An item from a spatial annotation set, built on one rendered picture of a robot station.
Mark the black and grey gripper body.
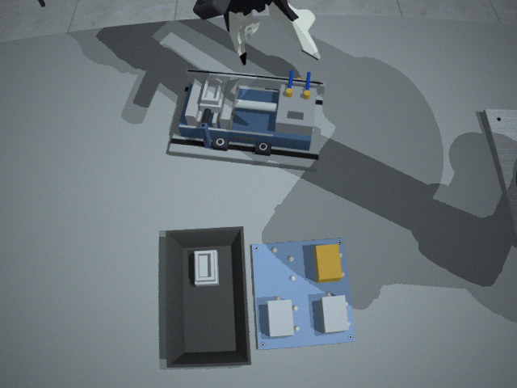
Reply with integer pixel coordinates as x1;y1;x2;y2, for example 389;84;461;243
229;0;266;16

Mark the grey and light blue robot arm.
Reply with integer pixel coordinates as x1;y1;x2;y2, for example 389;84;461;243
193;0;231;19

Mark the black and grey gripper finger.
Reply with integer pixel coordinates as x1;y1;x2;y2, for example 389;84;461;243
264;0;321;60
223;6;260;65

